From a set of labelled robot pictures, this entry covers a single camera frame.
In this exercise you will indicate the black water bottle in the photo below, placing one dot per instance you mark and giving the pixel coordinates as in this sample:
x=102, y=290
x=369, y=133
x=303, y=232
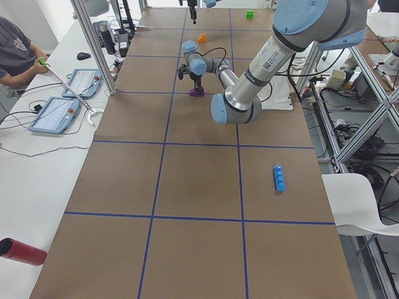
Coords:
x=107, y=40

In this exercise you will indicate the purple trapezoid block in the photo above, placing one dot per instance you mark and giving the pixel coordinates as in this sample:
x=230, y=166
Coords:
x=199, y=92

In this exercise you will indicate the teach pendant tablet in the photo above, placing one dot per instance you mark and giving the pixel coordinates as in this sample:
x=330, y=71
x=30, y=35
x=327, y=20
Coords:
x=56, y=115
x=85, y=82

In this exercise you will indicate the long reacher grabber stick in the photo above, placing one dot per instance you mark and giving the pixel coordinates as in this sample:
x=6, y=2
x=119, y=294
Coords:
x=92, y=111

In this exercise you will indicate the long blue stud block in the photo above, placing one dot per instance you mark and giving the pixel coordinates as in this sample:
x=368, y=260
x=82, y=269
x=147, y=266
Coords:
x=279, y=180

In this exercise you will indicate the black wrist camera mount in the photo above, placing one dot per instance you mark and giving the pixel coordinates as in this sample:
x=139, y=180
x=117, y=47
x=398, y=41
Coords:
x=182, y=71

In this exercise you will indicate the brown paper table cover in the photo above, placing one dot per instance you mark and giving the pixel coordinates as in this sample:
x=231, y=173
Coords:
x=170, y=204

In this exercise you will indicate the white plastic chair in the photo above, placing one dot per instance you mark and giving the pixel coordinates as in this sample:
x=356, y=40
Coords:
x=354, y=206

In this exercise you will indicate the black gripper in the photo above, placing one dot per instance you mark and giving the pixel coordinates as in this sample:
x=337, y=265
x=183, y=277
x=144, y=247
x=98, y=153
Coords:
x=196, y=76
x=192, y=5

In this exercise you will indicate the red cylinder bottle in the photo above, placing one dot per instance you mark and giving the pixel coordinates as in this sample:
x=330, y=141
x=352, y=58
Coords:
x=21, y=252

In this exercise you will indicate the green stud block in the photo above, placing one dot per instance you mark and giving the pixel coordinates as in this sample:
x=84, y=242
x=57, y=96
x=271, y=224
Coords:
x=249, y=14

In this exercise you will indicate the aluminium frame post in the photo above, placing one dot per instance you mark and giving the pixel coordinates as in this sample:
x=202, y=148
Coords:
x=89, y=33

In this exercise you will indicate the near teach pendant tablet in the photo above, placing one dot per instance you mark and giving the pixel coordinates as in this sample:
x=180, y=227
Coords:
x=56, y=115

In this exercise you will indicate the seated person grey shirt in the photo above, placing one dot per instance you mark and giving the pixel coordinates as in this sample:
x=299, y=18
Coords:
x=19, y=57

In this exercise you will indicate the far teach pendant tablet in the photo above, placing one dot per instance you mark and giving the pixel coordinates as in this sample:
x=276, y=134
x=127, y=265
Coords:
x=85, y=82

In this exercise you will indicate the orange trapezoid block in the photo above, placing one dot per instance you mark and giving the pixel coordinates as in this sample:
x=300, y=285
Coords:
x=202, y=38

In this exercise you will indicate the black computer mouse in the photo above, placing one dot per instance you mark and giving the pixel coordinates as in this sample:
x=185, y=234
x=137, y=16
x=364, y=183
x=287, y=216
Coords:
x=82, y=56

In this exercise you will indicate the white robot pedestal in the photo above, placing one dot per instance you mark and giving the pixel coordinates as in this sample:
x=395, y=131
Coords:
x=276, y=95

